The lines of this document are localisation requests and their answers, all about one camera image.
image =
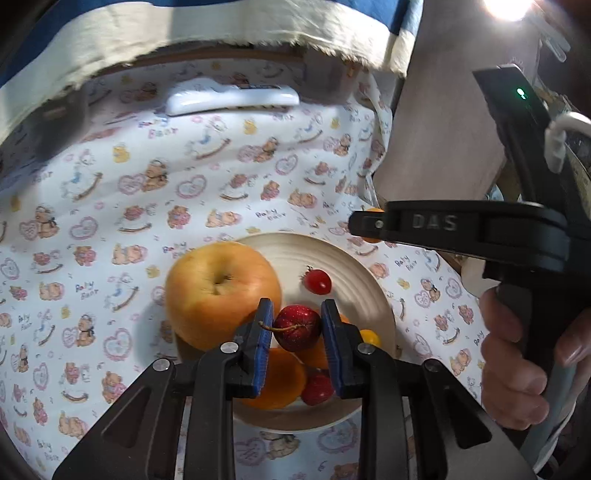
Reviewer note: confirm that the white flat device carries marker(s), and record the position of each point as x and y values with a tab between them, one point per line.
231	98

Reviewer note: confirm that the large yellow apple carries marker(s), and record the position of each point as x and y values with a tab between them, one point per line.
212	286

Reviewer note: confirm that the person's right hand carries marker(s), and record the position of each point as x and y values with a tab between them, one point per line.
508	378

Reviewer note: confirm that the striped cloth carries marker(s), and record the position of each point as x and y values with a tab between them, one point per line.
138	37

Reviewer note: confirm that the orange mandarin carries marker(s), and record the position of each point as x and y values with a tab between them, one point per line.
281	378
316	355

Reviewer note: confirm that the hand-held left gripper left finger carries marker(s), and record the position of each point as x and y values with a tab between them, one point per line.
262	350

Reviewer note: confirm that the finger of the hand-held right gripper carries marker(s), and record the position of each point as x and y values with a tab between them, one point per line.
461	226

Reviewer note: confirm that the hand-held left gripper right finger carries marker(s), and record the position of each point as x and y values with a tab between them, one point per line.
333	350

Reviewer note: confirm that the wooden board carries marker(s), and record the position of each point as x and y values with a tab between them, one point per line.
438	138

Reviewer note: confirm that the bright lamp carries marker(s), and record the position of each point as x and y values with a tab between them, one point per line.
508	7

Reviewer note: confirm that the small red fruit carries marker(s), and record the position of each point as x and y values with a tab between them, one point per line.
317	388

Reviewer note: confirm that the red cherry tomato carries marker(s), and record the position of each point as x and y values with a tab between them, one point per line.
317	281

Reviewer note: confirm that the cream plate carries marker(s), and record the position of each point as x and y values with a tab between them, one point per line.
355	286

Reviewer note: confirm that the small yellow tomato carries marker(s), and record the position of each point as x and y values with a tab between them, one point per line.
371	338

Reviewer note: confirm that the red cherry with stem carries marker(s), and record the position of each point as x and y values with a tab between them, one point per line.
300	325

